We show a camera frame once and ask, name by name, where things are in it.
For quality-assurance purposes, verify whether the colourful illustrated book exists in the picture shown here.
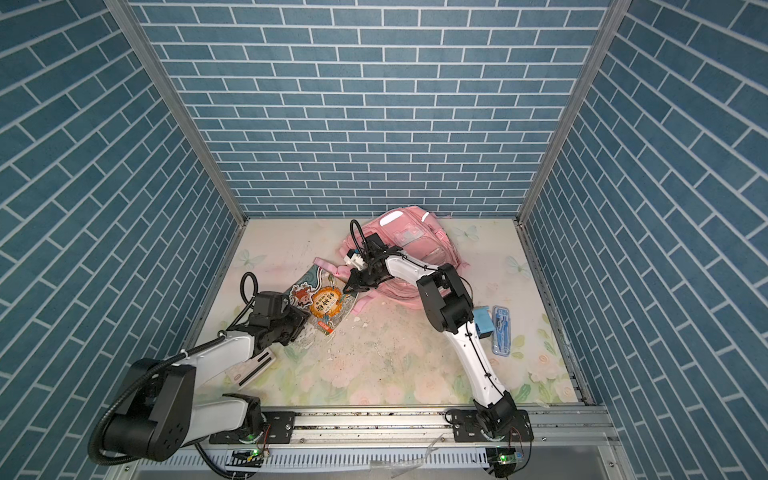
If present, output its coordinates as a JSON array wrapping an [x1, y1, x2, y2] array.
[[286, 265, 358, 335]]

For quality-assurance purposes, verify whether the pink student backpack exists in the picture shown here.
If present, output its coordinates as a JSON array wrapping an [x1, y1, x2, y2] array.
[[314, 206, 467, 310]]

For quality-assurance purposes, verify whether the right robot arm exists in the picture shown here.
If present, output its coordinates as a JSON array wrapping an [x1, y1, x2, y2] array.
[[344, 234, 518, 439]]

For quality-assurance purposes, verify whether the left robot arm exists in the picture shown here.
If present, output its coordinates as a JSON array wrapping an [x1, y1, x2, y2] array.
[[88, 291, 309, 466]]

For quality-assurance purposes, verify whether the white pink calculator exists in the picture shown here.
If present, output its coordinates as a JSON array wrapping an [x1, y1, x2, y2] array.
[[225, 348, 275, 389]]

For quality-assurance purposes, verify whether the blue box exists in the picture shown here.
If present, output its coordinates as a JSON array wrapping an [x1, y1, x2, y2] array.
[[473, 306, 495, 339]]

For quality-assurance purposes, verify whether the blue pencil case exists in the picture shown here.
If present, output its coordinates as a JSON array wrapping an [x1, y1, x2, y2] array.
[[492, 306, 511, 357]]

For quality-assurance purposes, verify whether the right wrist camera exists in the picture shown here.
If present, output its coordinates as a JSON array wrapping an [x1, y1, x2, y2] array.
[[344, 249, 367, 270]]

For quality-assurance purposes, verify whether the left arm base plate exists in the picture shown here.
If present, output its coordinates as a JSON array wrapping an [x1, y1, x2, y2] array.
[[208, 411, 296, 446]]

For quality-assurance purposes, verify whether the aluminium front rail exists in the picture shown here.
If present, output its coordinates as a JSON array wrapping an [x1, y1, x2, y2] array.
[[104, 405, 637, 480]]

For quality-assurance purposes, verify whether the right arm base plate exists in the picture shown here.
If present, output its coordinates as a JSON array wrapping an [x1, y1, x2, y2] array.
[[443, 409, 534, 443]]

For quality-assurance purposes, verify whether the left black corrugated cable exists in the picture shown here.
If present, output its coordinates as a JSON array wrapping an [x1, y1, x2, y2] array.
[[86, 271, 260, 480]]

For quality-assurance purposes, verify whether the left corner aluminium post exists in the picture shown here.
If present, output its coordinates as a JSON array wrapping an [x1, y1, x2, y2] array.
[[104, 0, 247, 227]]

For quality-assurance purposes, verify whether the corner aluminium post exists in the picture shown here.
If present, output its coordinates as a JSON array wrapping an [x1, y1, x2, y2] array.
[[517, 0, 631, 227], [104, 0, 247, 227]]

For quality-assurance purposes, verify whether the right corner aluminium post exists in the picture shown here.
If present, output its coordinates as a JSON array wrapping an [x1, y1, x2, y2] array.
[[517, 0, 631, 227]]

